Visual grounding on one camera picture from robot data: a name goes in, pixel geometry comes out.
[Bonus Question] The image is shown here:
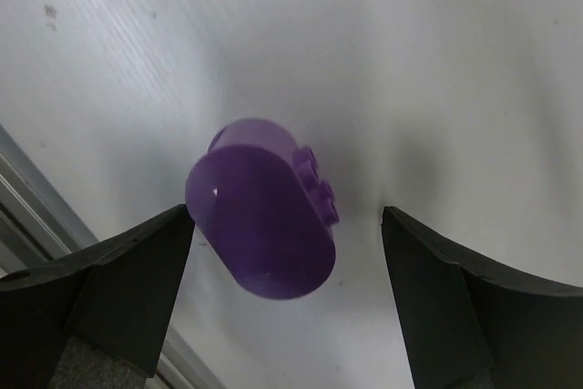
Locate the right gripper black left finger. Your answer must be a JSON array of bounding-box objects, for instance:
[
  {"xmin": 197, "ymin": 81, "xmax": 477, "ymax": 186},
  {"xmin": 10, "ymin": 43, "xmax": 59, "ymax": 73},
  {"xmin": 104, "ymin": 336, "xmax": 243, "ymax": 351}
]
[{"xmin": 1, "ymin": 205, "xmax": 194, "ymax": 388}]

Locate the aluminium front rail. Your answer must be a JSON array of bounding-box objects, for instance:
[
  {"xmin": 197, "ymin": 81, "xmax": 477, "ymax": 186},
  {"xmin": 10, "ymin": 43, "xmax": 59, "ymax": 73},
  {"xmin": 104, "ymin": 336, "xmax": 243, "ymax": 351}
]
[{"xmin": 1, "ymin": 133, "xmax": 220, "ymax": 388}]

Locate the purple rounded lego brick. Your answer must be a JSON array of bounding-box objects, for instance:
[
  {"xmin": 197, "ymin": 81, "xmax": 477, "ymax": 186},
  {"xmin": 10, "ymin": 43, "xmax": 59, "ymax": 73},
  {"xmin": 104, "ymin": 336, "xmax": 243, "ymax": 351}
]
[{"xmin": 185, "ymin": 118, "xmax": 340, "ymax": 300}]

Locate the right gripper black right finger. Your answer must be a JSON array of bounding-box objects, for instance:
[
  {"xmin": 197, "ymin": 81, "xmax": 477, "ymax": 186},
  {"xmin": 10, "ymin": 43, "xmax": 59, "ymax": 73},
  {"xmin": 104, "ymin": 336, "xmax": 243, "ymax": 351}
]
[{"xmin": 382, "ymin": 207, "xmax": 582, "ymax": 388}]

